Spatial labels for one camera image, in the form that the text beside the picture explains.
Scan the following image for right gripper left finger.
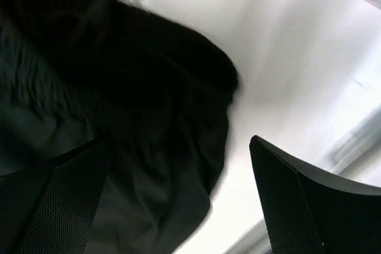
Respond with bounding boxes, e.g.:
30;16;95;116
1;139;110;253

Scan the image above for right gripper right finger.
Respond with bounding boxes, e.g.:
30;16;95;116
249;136;380;254

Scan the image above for black trousers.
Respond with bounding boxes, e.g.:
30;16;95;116
1;0;239;253

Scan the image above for aluminium frame rail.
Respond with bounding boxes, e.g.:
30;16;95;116
316;109;380;178

